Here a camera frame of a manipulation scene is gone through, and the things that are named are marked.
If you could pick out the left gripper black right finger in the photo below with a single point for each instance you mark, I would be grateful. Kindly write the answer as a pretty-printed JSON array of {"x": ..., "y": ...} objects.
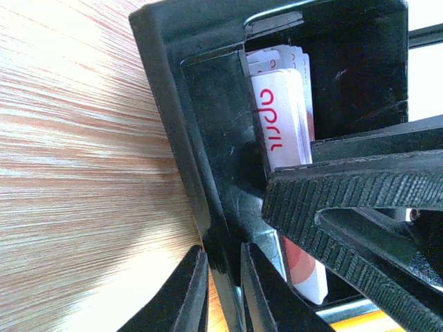
[{"x": 269, "y": 303}]

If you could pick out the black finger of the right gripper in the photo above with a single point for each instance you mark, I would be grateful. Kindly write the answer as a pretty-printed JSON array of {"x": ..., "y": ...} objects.
[
  {"x": 334, "y": 211},
  {"x": 419, "y": 135}
]

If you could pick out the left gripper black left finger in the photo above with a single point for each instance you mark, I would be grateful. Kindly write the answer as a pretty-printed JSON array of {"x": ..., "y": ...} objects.
[{"x": 181, "y": 304}]

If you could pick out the red white card stack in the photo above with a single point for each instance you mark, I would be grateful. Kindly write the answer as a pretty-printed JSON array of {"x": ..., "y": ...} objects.
[{"x": 281, "y": 82}]

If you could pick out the black bin with red cards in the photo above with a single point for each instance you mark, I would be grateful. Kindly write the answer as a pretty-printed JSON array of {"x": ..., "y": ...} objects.
[{"x": 194, "y": 55}]

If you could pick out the yellow plastic bin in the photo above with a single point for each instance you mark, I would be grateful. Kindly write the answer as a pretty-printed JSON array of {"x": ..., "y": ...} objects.
[{"x": 376, "y": 321}]

